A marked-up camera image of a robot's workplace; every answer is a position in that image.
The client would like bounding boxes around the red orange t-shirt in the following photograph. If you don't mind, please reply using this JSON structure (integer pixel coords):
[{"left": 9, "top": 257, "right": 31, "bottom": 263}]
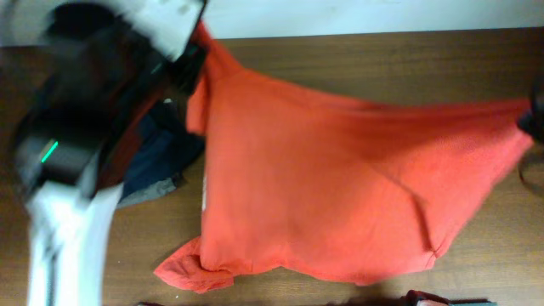
[{"left": 155, "top": 25, "right": 532, "bottom": 293}]

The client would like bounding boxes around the folded navy blue t-shirt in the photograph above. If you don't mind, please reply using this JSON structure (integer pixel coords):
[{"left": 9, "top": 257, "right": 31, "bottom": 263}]
[{"left": 122, "top": 99, "right": 205, "bottom": 202}]

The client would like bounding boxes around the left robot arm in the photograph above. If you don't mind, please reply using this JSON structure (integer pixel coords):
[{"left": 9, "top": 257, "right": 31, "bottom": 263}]
[{"left": 12, "top": 1, "right": 207, "bottom": 305}]

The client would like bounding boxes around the folded grey t-shirt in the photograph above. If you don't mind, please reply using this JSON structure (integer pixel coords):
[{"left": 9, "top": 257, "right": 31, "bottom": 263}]
[{"left": 116, "top": 98, "right": 184, "bottom": 209}]

